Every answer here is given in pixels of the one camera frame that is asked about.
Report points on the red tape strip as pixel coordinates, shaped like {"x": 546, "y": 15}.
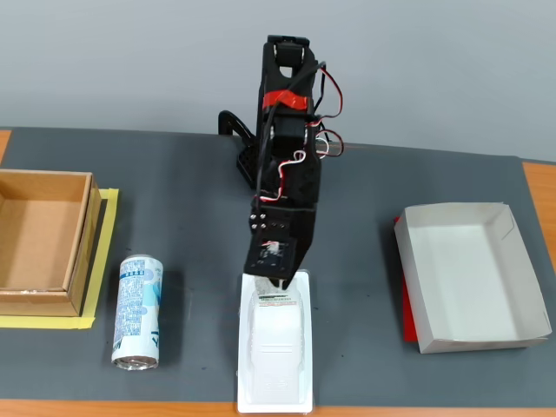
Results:
{"x": 286, "y": 100}

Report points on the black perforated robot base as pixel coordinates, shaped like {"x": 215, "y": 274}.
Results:
{"x": 246, "y": 167}

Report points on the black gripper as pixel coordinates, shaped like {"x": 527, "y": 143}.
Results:
{"x": 290, "y": 222}

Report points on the gray paper box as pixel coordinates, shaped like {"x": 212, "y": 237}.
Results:
{"x": 469, "y": 278}

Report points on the black table clamp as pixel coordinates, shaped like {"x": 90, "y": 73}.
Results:
{"x": 234, "y": 121}

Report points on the white plastic blister package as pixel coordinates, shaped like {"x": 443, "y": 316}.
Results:
{"x": 273, "y": 339}

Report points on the white and blue drink can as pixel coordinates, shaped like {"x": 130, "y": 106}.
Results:
{"x": 137, "y": 313}

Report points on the brown cardboard box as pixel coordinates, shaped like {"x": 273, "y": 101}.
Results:
{"x": 35, "y": 239}

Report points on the yellow tape frame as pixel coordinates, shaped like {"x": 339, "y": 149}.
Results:
{"x": 110, "y": 217}

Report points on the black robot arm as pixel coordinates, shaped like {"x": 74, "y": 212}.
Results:
{"x": 282, "y": 130}

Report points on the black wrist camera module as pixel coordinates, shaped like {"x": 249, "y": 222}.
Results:
{"x": 271, "y": 258}

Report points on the red paper sheet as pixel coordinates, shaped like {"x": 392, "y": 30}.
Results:
{"x": 408, "y": 321}

